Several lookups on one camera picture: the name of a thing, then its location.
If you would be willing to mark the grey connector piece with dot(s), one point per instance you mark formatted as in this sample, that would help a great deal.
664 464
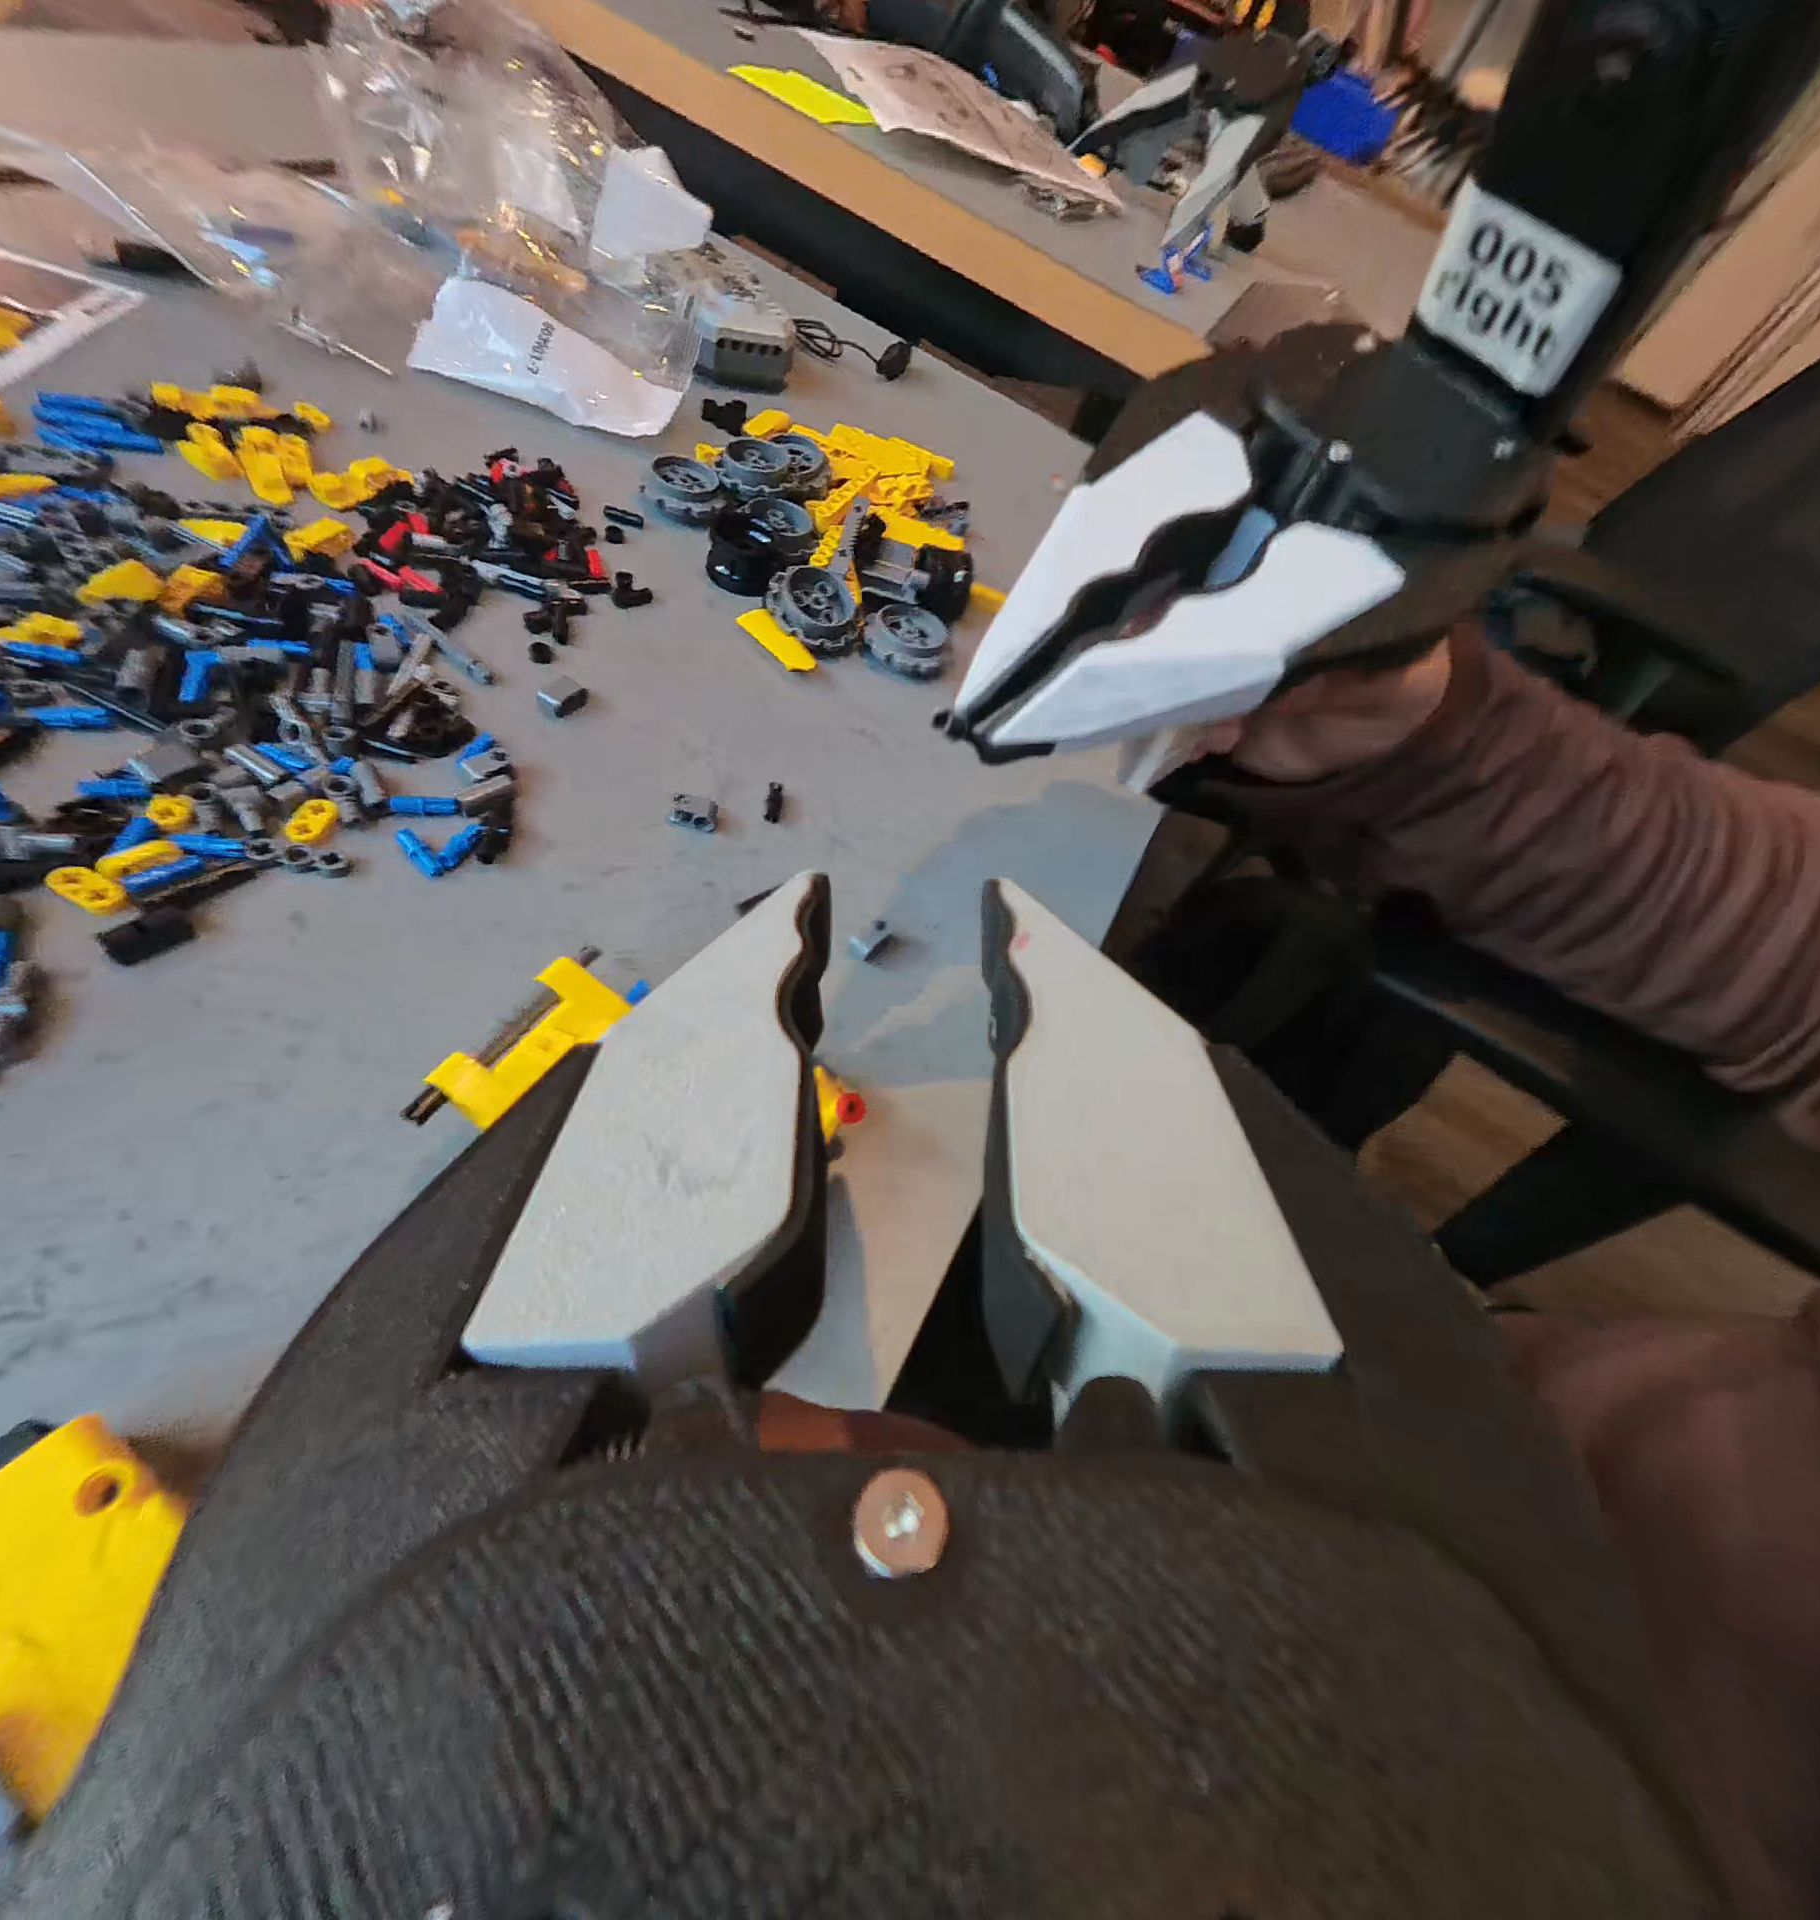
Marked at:
872 943
695 814

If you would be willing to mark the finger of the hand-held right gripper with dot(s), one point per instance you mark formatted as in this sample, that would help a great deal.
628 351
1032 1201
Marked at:
1211 646
1134 504

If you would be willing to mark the person's right hand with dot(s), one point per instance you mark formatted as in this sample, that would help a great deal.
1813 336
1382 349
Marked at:
1347 720

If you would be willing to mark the grey desk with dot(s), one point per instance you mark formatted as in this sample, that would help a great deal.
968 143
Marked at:
325 1201

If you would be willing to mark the yellow panel piece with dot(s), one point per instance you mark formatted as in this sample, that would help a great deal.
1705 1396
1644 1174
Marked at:
775 637

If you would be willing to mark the yellow chassis parts with wheels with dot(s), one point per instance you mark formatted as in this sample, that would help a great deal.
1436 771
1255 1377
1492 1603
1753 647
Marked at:
866 466

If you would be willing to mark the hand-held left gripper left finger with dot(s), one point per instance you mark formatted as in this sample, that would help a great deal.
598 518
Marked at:
657 1188

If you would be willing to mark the small blue crate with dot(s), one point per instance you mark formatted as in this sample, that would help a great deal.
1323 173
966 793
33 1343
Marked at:
1347 113

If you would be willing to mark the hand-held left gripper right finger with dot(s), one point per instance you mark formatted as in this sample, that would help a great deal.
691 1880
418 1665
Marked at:
1149 1188

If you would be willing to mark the grey battery box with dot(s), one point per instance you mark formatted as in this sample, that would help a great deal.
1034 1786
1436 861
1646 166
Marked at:
737 337

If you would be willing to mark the printed paper sheet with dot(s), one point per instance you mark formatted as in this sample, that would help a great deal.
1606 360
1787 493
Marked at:
968 113

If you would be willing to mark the person's right forearm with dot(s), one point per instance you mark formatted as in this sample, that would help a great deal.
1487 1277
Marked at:
1600 872

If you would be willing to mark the yellow paper sheet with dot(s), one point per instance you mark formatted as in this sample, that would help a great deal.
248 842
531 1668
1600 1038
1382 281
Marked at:
797 92

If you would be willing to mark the pile of building pieces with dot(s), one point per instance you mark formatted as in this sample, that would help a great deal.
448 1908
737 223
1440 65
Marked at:
248 646

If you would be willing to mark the black office chair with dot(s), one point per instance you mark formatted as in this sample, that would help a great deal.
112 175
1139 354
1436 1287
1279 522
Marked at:
1719 601

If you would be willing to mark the yellow grey sticker sheet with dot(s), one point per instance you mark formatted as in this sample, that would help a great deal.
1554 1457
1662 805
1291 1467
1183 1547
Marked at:
12 323

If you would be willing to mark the yellow toy vehicle assembly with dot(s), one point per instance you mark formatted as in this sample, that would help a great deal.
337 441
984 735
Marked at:
534 1038

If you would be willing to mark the person's legs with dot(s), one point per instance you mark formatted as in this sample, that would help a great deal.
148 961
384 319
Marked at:
1269 974

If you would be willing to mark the white black toy robot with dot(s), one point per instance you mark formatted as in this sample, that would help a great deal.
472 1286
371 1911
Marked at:
1211 152

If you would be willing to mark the black battery box yellow beams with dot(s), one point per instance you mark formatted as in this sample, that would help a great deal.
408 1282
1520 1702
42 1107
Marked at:
42 1590

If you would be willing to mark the small clear bag with axles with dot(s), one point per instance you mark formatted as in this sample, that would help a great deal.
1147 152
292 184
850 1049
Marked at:
176 210

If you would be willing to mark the large clear plastic bag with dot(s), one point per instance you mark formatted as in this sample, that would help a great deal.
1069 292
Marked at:
519 152

